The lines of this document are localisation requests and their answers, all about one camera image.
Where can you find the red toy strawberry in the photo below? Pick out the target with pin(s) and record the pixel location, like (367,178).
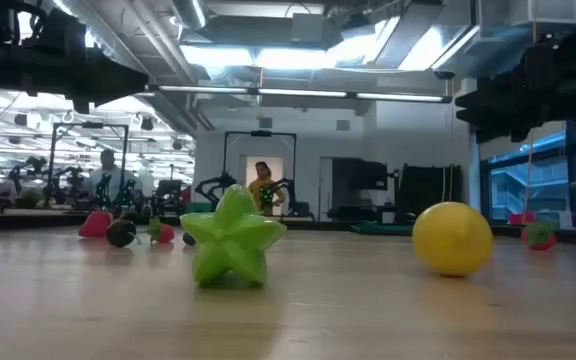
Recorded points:
(540,242)
(95,225)
(164,234)

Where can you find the dark blue toy blueberry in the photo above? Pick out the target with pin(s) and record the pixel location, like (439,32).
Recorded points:
(188,239)

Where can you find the long ceiling light fixture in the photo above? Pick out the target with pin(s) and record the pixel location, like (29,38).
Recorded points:
(298,93)

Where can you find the black standing panel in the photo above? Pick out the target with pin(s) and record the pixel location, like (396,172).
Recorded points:
(428,192)

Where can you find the black background rig frame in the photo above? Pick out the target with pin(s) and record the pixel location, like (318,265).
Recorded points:
(54,165)
(260,133)

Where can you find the black cabinet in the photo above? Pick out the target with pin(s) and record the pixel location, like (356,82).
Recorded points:
(358,185)

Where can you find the dark toy fruit with stem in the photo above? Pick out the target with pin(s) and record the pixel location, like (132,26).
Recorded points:
(120,233)

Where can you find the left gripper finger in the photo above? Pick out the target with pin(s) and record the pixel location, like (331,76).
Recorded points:
(113,80)

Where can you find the yellow toy lemon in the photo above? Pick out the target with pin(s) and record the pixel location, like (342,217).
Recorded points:
(452,239)

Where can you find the person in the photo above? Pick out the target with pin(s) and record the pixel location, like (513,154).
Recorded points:
(264,190)
(109,177)

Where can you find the green background plant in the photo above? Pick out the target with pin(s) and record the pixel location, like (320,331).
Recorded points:
(29,199)

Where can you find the dark green cloth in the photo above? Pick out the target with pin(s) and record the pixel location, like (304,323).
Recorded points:
(383,229)

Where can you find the black background robot arm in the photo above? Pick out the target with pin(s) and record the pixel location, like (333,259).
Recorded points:
(213,186)

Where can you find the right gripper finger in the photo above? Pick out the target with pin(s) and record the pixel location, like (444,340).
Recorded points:
(488,102)
(498,134)

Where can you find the green toy starfruit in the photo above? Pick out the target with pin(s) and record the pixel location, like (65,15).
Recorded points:
(233,240)

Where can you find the red box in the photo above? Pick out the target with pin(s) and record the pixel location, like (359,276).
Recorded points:
(522,219)

